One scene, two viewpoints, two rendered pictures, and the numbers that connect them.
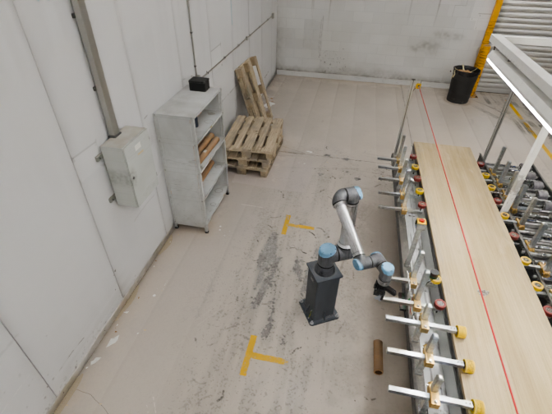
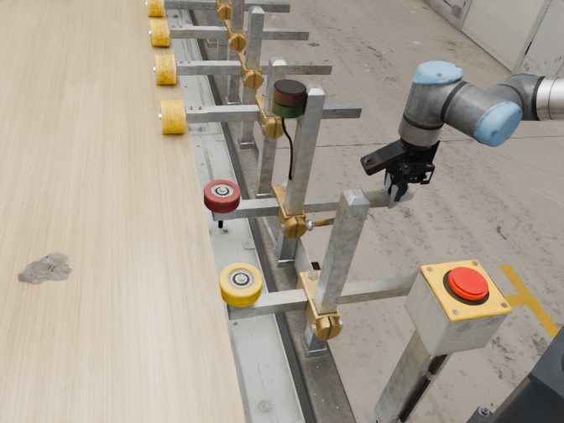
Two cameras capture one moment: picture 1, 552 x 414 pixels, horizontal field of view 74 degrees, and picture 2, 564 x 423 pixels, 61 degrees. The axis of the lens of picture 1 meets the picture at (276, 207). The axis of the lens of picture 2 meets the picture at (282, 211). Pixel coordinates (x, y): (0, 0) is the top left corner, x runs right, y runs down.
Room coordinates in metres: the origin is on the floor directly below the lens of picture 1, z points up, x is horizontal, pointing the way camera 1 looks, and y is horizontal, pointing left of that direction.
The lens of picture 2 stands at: (2.48, -1.53, 1.59)
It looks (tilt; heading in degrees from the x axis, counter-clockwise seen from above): 41 degrees down; 149
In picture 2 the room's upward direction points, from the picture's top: 9 degrees clockwise
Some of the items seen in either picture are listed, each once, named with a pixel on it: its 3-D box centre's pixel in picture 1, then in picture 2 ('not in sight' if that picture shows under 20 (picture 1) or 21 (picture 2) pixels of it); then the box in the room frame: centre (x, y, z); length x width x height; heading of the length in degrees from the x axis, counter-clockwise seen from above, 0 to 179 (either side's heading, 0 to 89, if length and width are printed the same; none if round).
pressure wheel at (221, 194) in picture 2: (438, 307); (221, 208); (1.72, -1.23, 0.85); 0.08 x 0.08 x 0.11
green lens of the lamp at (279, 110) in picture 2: not in sight; (287, 104); (1.78, -1.13, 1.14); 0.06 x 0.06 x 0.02
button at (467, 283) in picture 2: not in sight; (467, 284); (2.29, -1.18, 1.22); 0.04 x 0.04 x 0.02
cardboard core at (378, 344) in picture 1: (378, 356); not in sight; (1.79, -0.95, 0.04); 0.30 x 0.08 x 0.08; 169
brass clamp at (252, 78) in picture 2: (428, 355); (249, 70); (1.27, -0.99, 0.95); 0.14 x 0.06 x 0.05; 169
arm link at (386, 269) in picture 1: (386, 272); (432, 94); (1.80, -0.80, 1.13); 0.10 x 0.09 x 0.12; 18
